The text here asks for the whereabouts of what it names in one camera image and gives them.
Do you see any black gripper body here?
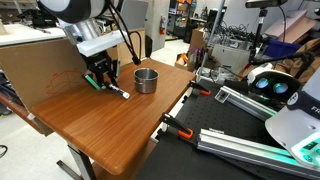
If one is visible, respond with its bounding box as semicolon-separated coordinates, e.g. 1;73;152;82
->
81;50;115;76

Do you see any black marker with white label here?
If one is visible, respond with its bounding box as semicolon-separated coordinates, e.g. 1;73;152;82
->
107;83;131;100

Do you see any silver metal pot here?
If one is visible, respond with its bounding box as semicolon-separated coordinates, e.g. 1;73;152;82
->
133;67;160;95

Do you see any wooden table top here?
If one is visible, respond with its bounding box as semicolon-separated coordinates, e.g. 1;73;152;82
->
30;58;197;177

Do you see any large brown cardboard panel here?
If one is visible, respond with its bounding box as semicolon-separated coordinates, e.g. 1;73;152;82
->
0;28;147;137

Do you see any grey partition panel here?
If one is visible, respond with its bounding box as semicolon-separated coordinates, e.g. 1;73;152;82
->
119;0;149;33

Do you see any black equipment on white table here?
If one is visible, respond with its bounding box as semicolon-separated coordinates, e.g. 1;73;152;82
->
17;8;61;30

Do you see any grey metal table leg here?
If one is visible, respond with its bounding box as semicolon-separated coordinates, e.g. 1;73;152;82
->
55;142;98;180

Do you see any white background table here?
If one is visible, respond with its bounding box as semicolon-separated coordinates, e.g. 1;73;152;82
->
0;22;68;48

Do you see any brown cardboard box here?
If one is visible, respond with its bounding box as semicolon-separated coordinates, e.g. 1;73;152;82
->
189;27;208;52

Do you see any black perforated breadboard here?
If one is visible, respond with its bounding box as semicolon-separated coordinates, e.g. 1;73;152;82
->
134;78;320;180

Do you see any slanted aluminium pole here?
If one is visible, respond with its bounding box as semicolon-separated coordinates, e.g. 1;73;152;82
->
195;0;228;83

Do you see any grey plastic container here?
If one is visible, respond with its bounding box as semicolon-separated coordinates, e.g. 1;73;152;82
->
210;43;252;75

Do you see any white VR headset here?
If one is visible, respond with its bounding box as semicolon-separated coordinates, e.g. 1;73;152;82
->
246;66;304;108

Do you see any blue plastic bin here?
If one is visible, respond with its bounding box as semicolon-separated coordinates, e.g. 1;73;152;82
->
264;39;296;59

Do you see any tan cardboard sheet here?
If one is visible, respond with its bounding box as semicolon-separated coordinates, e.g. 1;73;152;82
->
264;9;318;45

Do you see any person in brown jacket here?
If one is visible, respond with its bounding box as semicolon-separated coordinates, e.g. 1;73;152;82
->
273;37;320;84

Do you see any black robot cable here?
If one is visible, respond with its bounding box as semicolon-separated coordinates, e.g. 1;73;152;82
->
105;0;143;66

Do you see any black clamp with orange handle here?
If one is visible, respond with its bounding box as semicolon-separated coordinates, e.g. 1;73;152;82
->
186;80;212;97
159;112;195;140

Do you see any black floor cable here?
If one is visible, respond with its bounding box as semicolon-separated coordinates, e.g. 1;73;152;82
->
0;144;9;160

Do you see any short aluminium profile rail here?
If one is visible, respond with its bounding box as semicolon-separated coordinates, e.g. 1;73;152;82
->
214;85;278;122

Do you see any long aluminium profile rail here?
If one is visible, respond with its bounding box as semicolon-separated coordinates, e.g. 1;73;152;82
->
196;128;320;180

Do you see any black camera tripod stand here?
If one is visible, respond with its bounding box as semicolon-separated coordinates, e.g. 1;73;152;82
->
248;7;315;80

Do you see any black camera on stand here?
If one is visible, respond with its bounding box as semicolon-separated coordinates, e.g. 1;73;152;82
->
245;0;289;9

